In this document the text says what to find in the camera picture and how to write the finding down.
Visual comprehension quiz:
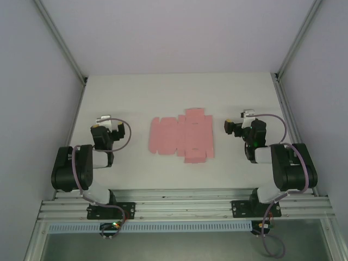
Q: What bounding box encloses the aluminium table side rail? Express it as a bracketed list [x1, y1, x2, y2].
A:
[271, 72, 320, 197]
[51, 78, 88, 202]

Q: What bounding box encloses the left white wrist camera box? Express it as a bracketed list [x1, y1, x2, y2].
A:
[95, 115, 121, 132]

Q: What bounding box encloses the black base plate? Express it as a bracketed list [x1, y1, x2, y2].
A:
[231, 200, 281, 219]
[86, 202, 136, 220]

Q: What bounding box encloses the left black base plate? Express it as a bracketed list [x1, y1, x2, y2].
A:
[86, 202, 136, 220]

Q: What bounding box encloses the aluminium frame post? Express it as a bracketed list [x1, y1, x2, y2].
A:
[274, 0, 325, 82]
[33, 0, 88, 84]

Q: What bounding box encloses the light blue slotted cable duct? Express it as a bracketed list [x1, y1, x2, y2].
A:
[47, 220, 253, 234]

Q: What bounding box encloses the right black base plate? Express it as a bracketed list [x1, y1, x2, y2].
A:
[231, 200, 281, 219]

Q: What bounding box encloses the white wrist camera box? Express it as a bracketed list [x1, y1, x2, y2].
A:
[95, 115, 121, 132]
[241, 109, 257, 127]

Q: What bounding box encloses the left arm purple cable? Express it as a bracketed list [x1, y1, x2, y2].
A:
[71, 118, 133, 240]

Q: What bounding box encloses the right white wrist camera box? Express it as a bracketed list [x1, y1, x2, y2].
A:
[241, 109, 257, 127]

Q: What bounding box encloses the pink paper box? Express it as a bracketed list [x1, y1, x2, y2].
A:
[148, 108, 215, 164]

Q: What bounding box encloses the aluminium mounting rail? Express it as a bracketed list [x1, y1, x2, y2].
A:
[37, 187, 335, 221]

